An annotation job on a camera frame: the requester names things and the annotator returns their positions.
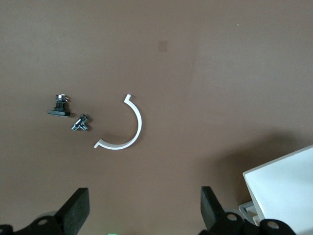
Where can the white drawer cabinet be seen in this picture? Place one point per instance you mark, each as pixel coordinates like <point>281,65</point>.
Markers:
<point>240,208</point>

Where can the small metal fitting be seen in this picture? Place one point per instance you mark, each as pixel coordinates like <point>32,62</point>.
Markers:
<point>79,124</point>

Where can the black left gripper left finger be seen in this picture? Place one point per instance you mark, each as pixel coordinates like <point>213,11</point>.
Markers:
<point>73,213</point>

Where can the black flat-head button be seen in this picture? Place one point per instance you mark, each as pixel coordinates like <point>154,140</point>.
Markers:
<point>58,112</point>

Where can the white plastic drawer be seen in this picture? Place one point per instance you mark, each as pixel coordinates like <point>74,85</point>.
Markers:
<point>281,183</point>

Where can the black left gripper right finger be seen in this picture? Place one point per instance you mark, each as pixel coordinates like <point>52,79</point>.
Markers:
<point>212,213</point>

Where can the white curved plastic bracket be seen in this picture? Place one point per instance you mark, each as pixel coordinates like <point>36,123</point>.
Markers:
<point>140,122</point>

